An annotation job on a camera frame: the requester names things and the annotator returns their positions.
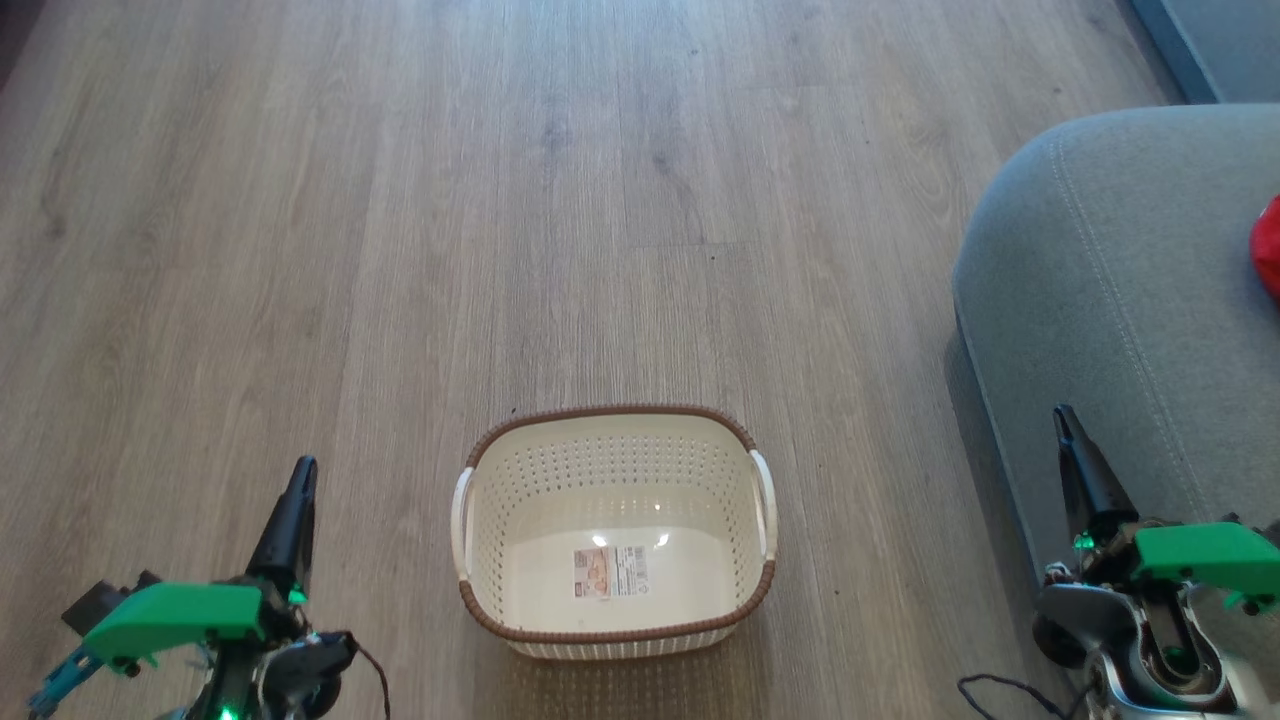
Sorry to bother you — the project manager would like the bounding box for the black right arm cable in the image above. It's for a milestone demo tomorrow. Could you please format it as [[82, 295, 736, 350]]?
[[957, 674, 1093, 720]]

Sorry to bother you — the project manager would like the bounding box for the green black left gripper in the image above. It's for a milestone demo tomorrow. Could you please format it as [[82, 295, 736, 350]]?
[[84, 456, 320, 663]]

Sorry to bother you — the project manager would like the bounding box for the white perforated laundry basket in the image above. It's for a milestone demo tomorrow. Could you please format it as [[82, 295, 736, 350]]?
[[450, 404, 779, 661]]

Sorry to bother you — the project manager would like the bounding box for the red garment with white trim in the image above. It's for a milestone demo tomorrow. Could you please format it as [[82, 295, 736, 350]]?
[[1249, 193, 1280, 305]]

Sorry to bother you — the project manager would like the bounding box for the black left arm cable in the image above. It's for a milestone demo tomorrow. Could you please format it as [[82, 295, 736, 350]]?
[[348, 640, 393, 720]]

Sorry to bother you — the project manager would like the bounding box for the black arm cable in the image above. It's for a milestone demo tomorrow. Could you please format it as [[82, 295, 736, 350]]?
[[348, 640, 393, 720], [957, 674, 1093, 720]]

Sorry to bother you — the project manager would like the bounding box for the grey fabric sofa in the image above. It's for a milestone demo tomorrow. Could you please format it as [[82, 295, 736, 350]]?
[[951, 0, 1280, 641]]

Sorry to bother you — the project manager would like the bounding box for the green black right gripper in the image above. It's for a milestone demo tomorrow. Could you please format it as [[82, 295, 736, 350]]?
[[1052, 404, 1280, 615]]

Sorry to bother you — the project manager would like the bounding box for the printed basket label sticker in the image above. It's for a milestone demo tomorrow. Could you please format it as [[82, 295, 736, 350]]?
[[572, 544, 650, 602]]

